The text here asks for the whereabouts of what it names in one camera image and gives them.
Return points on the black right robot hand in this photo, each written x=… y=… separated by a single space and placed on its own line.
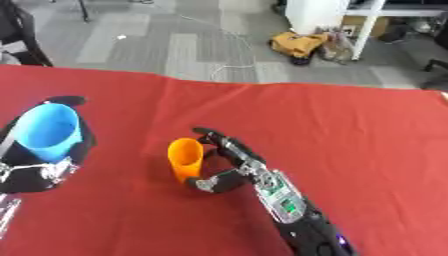
x=233 y=156

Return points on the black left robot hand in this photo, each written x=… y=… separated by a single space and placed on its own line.
x=35 y=176

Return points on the blue plastic cup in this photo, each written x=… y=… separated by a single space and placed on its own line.
x=48 y=131

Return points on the orange plastic cup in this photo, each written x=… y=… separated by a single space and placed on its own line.
x=185 y=160

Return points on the silver and black right robot arm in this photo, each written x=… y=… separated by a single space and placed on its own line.
x=297 y=210

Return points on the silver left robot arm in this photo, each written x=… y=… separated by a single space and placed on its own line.
x=7 y=213

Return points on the yellow bag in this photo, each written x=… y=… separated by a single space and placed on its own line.
x=296 y=44

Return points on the black chair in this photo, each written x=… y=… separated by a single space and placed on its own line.
x=20 y=36

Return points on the clear plastic bag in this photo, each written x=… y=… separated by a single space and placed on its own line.
x=337 y=50

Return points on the cardboard box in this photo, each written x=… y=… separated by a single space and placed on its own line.
x=366 y=26

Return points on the black office chair base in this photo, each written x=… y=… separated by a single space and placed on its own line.
x=436 y=66

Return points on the white table frame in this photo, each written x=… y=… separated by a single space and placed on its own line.
x=373 y=20

